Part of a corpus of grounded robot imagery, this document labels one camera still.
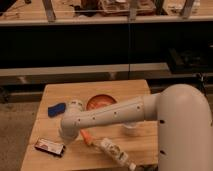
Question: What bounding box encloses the black and red eraser box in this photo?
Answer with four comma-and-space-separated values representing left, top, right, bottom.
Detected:
34, 138, 65, 157

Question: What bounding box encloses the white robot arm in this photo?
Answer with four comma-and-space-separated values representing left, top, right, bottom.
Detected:
59, 84, 213, 171

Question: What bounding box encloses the orange bowl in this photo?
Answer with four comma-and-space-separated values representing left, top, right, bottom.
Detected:
86, 94, 116, 110

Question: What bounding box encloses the clear plastic cup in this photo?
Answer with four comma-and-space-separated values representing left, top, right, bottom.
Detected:
123, 122, 137, 135

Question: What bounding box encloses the blue sponge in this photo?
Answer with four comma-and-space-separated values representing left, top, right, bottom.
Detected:
48, 103, 66, 117

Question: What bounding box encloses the orange carrot toy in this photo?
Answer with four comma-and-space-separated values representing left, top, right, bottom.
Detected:
80, 130, 94, 146

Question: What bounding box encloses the clear plastic bottle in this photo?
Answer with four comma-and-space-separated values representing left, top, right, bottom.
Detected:
94, 138, 136, 171

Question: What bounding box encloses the wooden shelf rack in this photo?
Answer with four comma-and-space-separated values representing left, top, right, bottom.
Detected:
0, 0, 213, 26

